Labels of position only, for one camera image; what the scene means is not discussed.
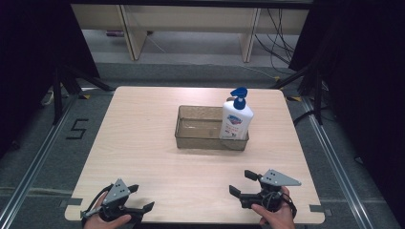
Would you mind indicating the person's left hand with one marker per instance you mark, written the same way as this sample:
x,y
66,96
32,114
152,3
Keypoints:
x,y
98,224

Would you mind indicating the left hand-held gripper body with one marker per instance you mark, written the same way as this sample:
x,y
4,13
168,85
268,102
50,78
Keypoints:
x,y
116,192

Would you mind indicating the beige wooden desk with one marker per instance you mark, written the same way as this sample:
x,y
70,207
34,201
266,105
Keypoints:
x,y
191,17

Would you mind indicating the black curtain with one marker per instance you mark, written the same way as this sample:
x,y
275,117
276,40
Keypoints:
x,y
363,63
35,47

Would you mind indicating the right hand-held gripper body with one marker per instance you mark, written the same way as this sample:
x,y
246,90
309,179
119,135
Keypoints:
x,y
278,179

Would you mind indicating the translucent brown plastic box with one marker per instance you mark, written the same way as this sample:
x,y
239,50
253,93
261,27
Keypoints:
x,y
197,127

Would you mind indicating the grey tape strip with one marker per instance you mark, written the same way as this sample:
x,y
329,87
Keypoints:
x,y
70,202
318,209

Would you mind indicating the black metal stand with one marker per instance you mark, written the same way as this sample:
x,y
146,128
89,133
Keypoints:
x,y
57,95
317,95

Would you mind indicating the aluminium floor rail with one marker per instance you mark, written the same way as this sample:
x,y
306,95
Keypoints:
x,y
35,165
337,165

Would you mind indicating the white pump bottle blue cap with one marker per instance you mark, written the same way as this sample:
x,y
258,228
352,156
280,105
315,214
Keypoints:
x,y
236,122

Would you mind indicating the grey round table grommet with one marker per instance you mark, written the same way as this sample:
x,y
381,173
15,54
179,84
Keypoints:
x,y
229,99

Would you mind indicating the small purple item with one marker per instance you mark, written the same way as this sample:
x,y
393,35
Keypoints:
x,y
114,33

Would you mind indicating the person's right hand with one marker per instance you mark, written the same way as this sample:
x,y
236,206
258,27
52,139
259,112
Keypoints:
x,y
278,221

